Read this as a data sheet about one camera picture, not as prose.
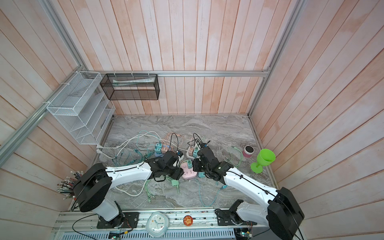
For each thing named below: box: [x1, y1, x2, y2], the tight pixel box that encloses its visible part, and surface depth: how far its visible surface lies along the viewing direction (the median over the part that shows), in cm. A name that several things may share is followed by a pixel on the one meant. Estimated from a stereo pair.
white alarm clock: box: [146, 211, 169, 238], surface depth 71 cm
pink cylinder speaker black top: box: [242, 145, 255, 158], surface depth 95 cm
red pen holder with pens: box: [55, 170, 85, 201], surface depth 70 cm
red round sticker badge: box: [183, 215, 193, 227], surface depth 75 cm
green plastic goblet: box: [250, 148, 276, 174], surface depth 82 cm
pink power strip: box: [180, 161, 198, 179], surface depth 88 cm
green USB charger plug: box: [171, 179, 179, 186], surface depth 85 cm
